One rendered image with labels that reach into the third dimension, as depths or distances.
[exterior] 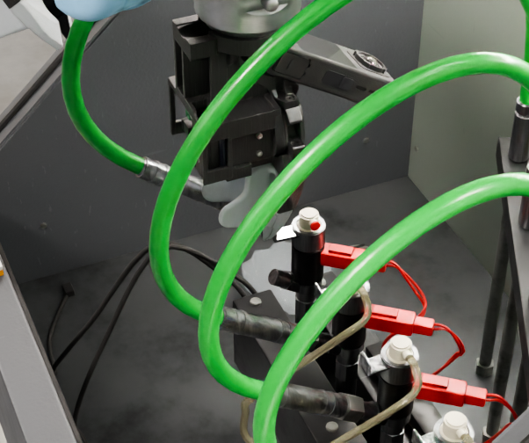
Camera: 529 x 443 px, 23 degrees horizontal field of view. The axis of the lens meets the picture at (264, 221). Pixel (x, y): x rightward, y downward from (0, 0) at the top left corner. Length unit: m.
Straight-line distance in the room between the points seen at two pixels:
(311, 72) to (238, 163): 0.09
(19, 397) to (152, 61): 0.37
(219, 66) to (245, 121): 0.05
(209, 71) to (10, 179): 0.46
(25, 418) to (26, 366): 0.06
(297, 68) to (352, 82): 0.05
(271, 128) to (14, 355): 0.36
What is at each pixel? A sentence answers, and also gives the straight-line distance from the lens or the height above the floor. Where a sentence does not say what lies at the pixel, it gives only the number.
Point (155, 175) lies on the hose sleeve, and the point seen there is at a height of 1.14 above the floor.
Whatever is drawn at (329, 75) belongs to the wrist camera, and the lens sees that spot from 0.94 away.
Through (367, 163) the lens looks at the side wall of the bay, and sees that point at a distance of 1.49.
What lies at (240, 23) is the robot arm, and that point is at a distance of 0.87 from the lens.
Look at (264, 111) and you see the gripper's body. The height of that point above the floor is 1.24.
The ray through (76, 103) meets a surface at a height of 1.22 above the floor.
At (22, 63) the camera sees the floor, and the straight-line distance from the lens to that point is 3.29.
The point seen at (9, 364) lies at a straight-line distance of 1.16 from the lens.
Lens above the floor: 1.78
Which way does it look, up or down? 40 degrees down
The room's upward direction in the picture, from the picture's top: straight up
